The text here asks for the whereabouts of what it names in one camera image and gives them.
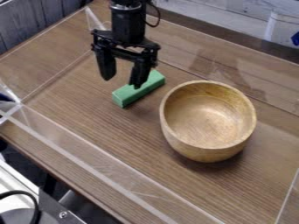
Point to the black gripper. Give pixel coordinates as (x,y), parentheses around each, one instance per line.
(124,42)

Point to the green rectangular block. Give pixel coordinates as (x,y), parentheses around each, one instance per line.
(125,95)

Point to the brown wooden bowl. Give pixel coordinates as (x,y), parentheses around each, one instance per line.
(208,119)

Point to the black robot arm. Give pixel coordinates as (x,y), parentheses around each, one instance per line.
(125,2)

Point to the clear acrylic front barrier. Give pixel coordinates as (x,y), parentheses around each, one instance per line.
(125,170)

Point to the white container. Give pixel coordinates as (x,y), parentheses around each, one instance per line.
(281,27)

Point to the blue object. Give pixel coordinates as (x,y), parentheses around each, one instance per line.
(295,39)

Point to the clear acrylic corner bracket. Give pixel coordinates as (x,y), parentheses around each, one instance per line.
(94,23)

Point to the grey metal bracket with screw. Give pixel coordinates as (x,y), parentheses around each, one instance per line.
(53,212)

